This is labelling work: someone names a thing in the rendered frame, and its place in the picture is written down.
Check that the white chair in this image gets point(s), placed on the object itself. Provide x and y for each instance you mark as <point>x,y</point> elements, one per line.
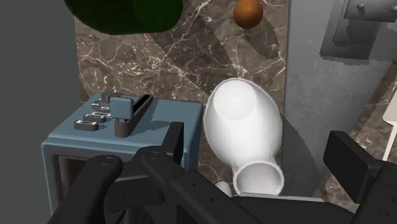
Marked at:
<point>391,114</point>

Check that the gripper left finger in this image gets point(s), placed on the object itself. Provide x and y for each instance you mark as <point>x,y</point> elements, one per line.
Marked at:
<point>161,173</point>

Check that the blue toaster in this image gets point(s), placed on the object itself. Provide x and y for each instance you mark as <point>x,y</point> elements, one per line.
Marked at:
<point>173,113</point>

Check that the grey chest of drawers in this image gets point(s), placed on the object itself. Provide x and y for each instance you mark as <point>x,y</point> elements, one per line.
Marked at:
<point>350,34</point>

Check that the white vase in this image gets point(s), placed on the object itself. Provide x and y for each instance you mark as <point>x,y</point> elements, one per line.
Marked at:
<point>242,124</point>

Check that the dark green rounded vessel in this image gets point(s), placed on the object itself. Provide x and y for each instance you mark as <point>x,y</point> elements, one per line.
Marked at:
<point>124,15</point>

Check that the brown egg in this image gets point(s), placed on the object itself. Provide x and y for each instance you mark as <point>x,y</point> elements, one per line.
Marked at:
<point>248,12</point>

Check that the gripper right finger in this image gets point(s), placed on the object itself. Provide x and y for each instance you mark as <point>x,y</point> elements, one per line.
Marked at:
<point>353,164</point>

